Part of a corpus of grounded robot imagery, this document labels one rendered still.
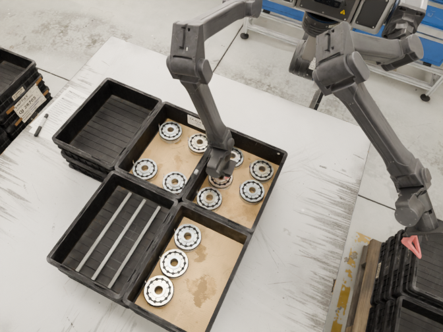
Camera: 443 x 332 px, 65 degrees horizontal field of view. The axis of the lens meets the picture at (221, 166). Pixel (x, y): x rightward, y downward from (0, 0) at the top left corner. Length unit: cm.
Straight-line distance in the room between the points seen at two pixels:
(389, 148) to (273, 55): 242
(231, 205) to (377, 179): 154
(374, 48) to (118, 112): 114
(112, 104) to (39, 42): 187
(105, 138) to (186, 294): 77
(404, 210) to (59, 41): 307
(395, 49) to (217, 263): 91
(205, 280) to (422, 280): 110
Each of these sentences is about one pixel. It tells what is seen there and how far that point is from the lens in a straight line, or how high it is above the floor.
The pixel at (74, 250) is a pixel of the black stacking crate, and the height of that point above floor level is 83.
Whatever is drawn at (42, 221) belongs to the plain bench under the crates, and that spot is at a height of 70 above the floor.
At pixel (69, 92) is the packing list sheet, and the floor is 70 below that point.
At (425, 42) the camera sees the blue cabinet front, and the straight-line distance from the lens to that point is 314.
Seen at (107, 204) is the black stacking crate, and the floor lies 83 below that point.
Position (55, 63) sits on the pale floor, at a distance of 330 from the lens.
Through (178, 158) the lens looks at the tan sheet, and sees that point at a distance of 153.
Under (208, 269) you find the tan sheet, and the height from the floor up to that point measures 83.
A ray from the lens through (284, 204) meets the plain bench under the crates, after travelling 162.
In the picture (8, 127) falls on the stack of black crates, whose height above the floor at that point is 38.
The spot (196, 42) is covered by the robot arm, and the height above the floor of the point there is 155.
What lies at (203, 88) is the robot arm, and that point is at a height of 141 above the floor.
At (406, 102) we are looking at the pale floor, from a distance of 334.
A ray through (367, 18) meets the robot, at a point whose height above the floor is 142.
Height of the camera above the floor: 213
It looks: 59 degrees down
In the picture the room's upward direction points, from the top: 7 degrees clockwise
